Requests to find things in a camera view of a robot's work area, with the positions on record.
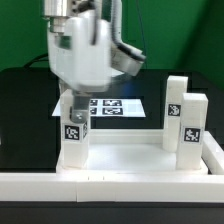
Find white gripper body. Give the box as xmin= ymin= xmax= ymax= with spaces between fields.
xmin=47 ymin=10 xmax=112 ymax=92

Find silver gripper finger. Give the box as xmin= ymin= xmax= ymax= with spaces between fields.
xmin=70 ymin=91 xmax=91 ymax=124

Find white desk top tray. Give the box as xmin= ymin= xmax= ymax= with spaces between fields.
xmin=56 ymin=129 xmax=208 ymax=175

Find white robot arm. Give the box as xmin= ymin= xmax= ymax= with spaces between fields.
xmin=43 ymin=0 xmax=146 ymax=123

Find white marker sheet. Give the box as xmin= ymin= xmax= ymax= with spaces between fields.
xmin=51 ymin=97 xmax=146 ymax=118

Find white front fence bar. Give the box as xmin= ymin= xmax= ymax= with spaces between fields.
xmin=0 ymin=173 xmax=224 ymax=203

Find white fence bar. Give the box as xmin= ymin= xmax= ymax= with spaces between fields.
xmin=202 ymin=131 xmax=224 ymax=175
xmin=0 ymin=173 xmax=224 ymax=203

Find white right fence bar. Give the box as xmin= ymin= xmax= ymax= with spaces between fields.
xmin=202 ymin=131 xmax=224 ymax=175

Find black cable horizontal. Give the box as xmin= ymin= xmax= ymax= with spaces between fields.
xmin=23 ymin=53 xmax=49 ymax=68

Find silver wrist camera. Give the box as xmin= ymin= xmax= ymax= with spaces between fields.
xmin=111 ymin=42 xmax=146 ymax=76

